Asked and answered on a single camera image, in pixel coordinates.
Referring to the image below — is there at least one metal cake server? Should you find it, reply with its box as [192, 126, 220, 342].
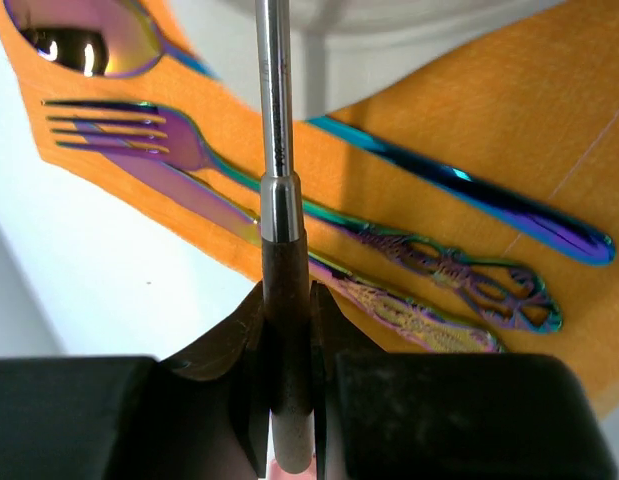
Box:
[256, 1, 313, 474]

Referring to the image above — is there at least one purple knife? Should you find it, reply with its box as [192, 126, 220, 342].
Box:
[105, 153, 506, 353]

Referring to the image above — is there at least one orange placemat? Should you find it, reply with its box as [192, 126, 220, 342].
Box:
[0, 1, 619, 415]

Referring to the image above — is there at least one purple fork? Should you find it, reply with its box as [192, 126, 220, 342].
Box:
[43, 100, 563, 334]

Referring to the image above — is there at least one white bowl with handles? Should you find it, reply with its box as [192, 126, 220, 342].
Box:
[169, 0, 555, 120]

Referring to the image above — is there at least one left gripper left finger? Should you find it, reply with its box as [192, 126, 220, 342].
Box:
[0, 287, 268, 479]

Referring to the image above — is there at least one purple spoon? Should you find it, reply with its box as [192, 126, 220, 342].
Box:
[4, 1, 616, 266]

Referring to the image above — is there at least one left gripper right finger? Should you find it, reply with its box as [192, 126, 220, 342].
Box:
[311, 283, 619, 479]

